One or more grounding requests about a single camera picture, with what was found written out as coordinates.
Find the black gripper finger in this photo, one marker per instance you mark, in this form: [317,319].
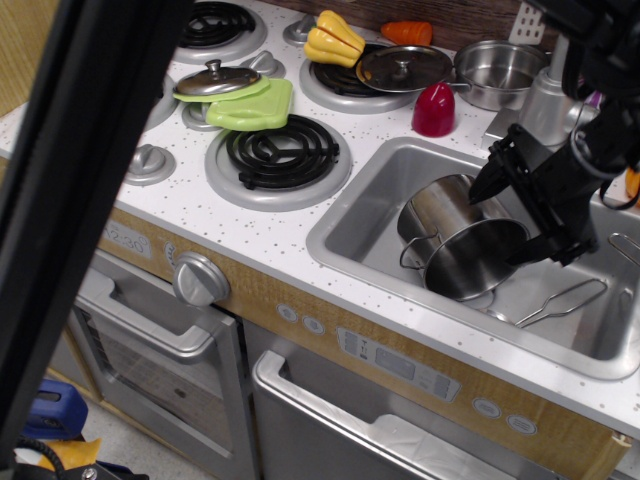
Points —
[531,251]
[491,180]

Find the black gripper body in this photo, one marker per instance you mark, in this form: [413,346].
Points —
[554,190]

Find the steel pot with handles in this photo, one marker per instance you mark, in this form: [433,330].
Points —
[460,249]

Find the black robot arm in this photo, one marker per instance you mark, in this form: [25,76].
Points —
[597,51]

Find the grey toy sink basin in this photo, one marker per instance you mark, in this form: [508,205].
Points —
[358,237]

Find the domed steel pot lid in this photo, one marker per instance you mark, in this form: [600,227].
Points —
[217,79]

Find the orange toy fruit at right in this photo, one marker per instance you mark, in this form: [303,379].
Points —
[632,180]

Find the grey toy faucet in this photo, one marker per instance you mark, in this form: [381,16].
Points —
[547,113]

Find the red toy pepper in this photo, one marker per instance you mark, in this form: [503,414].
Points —
[434,111]

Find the steel saucepan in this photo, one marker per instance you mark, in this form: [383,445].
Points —
[496,74]

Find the flat steel pan lid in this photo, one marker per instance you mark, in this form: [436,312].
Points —
[403,69]

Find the white slotted spatula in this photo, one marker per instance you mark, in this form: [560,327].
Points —
[528,27]

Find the orange toy carrot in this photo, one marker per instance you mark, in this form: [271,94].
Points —
[408,32]

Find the back right black burner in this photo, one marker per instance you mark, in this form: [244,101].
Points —
[338,89]

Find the black burner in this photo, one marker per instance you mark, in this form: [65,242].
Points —
[338,89]
[164,105]
[279,170]
[219,30]

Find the front right black burner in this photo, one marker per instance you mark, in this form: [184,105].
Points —
[279,170]

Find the yellow toy bell pepper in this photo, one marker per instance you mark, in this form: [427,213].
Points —
[333,41]

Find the grey stove knob back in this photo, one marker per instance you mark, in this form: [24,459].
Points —
[296,34]

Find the grey stove knob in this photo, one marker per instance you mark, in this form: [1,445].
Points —
[265,64]
[194,117]
[150,165]
[296,34]

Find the grey stove knob upper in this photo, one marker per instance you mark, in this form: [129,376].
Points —
[265,64]

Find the toy dishwasher door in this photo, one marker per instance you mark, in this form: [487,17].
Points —
[321,422]

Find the grey stove knob middle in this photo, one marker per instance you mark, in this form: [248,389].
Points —
[194,117]

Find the back left black burner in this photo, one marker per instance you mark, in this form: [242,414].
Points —
[219,30]

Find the grey oven dial knob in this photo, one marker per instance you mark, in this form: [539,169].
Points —
[198,282]

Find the front left black burner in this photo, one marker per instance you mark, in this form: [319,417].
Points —
[164,105]

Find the grey stove knob front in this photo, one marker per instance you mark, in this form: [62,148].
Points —
[150,165]

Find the toy oven door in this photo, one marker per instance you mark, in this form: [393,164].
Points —
[175,370]

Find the blue clamp tool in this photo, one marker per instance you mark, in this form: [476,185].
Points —
[58,412]

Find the yellow cloth on floor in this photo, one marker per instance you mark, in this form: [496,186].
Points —
[73,454]

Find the steel wire utensil handle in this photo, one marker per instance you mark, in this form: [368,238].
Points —
[559,304]

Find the black foreground post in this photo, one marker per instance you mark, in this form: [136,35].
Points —
[102,69]

